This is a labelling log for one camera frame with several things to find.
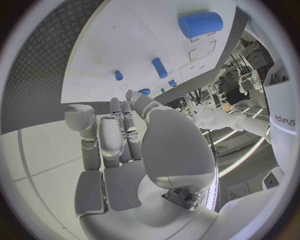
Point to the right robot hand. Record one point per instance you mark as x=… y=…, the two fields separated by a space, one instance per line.
x=173 y=150

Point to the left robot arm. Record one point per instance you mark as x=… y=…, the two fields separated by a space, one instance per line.
x=225 y=119

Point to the white task board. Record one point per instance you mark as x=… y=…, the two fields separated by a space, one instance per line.
x=131 y=43

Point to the small blue peg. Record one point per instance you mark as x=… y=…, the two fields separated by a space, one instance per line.
x=162 y=90

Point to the blue gear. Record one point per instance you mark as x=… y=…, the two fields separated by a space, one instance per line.
x=145 y=91

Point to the blue plug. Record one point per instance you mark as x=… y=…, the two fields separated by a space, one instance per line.
x=172 y=83

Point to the long blue cylinder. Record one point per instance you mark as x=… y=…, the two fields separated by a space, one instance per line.
x=159 y=67

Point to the short blue peg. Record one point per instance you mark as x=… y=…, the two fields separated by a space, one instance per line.
x=118 y=75

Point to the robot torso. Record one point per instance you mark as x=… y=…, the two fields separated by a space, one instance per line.
x=281 y=105

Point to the large blue cylinder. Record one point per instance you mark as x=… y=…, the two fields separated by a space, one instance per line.
x=201 y=24

